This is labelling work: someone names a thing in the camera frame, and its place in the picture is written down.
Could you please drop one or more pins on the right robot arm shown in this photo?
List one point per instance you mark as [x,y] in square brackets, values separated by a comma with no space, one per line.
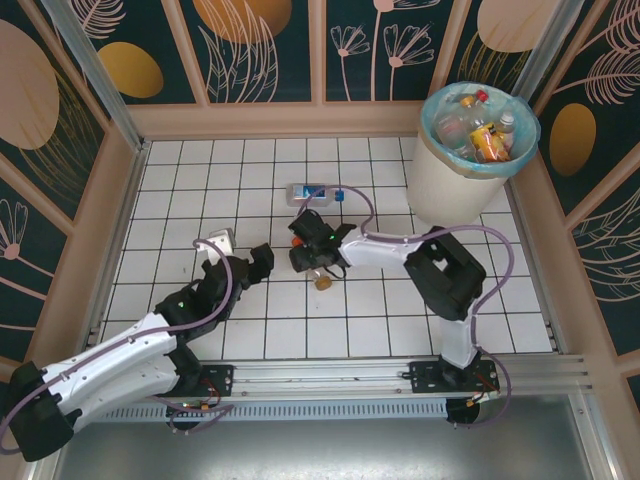
[445,270]

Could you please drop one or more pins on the light blue bin liner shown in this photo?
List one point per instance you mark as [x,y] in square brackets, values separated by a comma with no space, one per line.
[527,145]

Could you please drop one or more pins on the aluminium corner post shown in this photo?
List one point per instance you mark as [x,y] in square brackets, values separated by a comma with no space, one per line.
[100,85]
[547,45]

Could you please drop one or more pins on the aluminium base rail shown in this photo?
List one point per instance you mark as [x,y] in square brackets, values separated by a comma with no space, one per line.
[325,377]

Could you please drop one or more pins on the yellow orange juice bottle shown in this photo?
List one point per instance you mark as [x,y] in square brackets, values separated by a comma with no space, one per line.
[487,142]

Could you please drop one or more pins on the orange NFC label bottle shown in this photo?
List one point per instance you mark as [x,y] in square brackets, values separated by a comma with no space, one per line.
[323,283]

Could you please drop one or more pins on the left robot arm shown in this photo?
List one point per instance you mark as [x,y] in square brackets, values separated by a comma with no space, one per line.
[115,355]

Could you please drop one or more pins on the beige round waste bin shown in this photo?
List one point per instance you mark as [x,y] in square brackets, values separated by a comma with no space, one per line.
[445,190]

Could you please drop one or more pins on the grey metal sheet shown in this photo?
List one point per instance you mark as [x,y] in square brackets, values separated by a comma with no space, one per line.
[325,450]

